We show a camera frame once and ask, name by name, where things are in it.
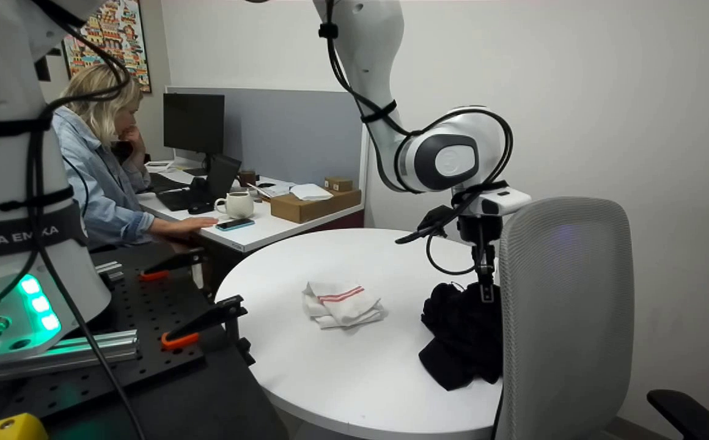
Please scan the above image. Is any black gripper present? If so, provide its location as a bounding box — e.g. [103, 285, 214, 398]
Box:
[440, 204, 507, 305]

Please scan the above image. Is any black t-shirt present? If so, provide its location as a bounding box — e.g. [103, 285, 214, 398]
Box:
[416, 278, 507, 394]

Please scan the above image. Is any grey office chair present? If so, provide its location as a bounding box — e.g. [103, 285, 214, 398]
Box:
[490, 196, 638, 440]

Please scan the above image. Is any black chair armrest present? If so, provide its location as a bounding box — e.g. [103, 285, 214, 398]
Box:
[647, 387, 709, 440]

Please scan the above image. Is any blonde woman in denim shirt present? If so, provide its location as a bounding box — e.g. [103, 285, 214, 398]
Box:
[50, 64, 221, 252]

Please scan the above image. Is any white towel with red stripes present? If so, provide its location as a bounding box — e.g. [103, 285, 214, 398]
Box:
[302, 278, 389, 332]

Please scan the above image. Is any small cardboard box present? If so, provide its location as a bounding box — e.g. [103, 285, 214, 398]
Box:
[324, 173, 358, 196]

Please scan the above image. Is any flat open cardboard box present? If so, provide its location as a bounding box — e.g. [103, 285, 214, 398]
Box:
[270, 185, 365, 226]

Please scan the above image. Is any white paper sheet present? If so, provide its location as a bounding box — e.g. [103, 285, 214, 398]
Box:
[288, 182, 336, 204]

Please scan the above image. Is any white office desk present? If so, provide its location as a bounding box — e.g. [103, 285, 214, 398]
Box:
[137, 157, 367, 256]

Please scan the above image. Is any white ceramic mug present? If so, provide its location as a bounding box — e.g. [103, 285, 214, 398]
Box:
[214, 189, 258, 222]

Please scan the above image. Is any black orange bar clamp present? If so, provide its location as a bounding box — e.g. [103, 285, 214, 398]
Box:
[137, 246, 209, 285]
[156, 294, 252, 354]

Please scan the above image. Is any black laptop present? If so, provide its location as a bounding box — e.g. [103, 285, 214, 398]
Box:
[156, 152, 246, 216]

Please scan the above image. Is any black computer monitor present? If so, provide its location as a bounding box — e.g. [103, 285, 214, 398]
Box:
[161, 91, 229, 158]

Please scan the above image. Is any black perforated mounting board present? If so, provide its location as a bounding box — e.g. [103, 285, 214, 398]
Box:
[0, 241, 248, 428]

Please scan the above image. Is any yellow plastic object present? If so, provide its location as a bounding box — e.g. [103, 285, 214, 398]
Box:
[0, 411, 53, 440]

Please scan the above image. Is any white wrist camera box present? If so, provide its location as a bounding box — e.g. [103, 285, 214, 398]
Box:
[479, 185, 535, 221]

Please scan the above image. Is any grey partition panel white frame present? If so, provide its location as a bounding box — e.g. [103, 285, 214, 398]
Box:
[164, 83, 373, 190]

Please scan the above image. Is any colourful framed wall picture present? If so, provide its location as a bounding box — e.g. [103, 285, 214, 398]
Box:
[60, 0, 155, 98]

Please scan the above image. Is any aluminium extrusion rail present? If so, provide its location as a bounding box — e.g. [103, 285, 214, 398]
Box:
[0, 328, 143, 387]

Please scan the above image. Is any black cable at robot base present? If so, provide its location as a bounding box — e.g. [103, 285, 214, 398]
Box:
[0, 0, 150, 440]

